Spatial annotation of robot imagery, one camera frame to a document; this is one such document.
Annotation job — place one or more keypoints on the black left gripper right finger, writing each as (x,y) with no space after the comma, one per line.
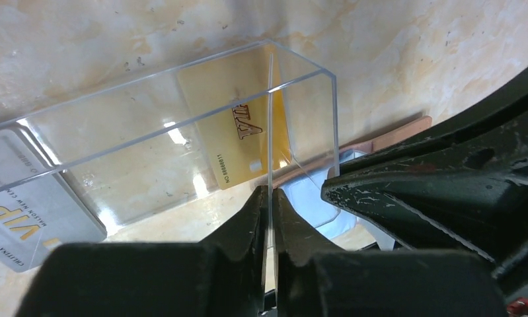
(315,277)

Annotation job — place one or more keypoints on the brown leather card holder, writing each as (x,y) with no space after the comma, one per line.
(303,189)

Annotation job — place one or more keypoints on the red plastic box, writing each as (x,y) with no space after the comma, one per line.
(518,307)

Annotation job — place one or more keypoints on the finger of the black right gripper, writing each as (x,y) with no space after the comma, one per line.
(461,184)

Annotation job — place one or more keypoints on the gold VIP card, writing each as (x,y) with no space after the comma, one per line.
(242,126)

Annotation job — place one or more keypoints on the clear acrylic card box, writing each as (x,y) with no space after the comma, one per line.
(133,155)

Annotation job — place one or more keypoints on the silver VIP card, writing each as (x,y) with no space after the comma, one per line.
(38,211)

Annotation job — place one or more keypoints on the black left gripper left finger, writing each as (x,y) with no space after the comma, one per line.
(221,275)

